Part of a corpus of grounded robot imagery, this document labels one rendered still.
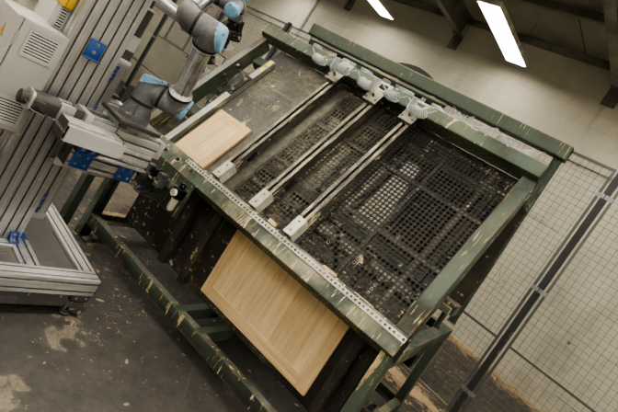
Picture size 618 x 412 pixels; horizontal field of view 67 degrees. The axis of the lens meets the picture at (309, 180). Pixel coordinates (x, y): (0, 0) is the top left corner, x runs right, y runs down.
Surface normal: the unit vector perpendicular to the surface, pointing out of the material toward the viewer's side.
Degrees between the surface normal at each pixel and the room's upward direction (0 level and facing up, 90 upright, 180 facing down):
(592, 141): 90
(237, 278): 90
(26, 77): 90
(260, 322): 90
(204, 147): 58
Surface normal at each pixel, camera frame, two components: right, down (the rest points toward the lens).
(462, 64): -0.56, -0.25
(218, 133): -0.11, -0.60
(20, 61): 0.64, 0.47
